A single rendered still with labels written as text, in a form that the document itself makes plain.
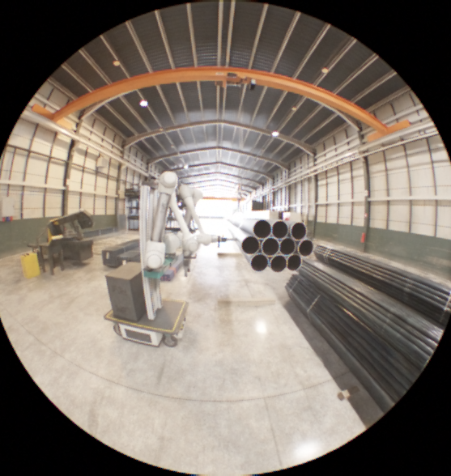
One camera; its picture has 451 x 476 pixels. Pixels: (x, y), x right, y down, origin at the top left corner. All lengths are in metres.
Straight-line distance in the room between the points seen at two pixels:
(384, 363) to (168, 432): 1.73
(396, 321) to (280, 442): 1.28
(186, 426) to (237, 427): 0.38
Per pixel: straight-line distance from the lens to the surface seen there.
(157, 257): 1.22
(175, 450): 1.50
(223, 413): 1.57
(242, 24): 9.29
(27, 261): 5.25
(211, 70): 6.65
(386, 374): 1.73
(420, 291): 2.05
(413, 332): 1.65
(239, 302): 2.80
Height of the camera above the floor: 1.46
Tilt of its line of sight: 8 degrees down
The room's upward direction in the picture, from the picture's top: 2 degrees clockwise
